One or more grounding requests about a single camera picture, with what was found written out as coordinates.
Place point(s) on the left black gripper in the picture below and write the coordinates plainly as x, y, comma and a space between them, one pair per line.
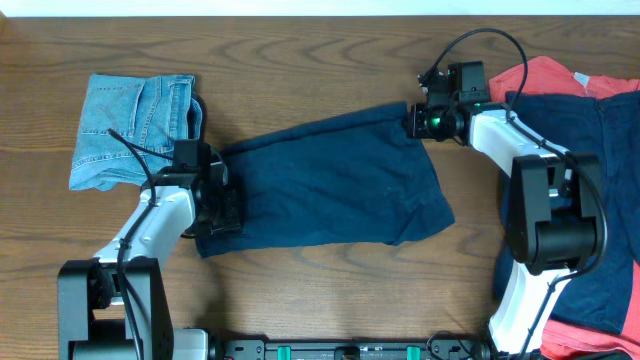
230, 211

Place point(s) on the navy shorts in pile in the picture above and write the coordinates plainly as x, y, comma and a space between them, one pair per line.
609, 128

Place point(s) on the folded light blue jeans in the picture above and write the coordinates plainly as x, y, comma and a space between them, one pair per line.
152, 113

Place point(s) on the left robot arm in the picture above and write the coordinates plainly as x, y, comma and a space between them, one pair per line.
114, 305

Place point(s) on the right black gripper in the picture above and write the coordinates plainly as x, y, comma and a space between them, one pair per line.
414, 121

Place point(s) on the red t-shirt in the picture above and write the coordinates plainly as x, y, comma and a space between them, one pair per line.
541, 76

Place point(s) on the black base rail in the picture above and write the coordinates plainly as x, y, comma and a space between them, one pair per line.
330, 350

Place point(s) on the navy blue shorts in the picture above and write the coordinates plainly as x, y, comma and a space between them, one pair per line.
353, 178

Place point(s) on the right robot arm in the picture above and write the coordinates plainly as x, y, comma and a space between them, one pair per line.
555, 229

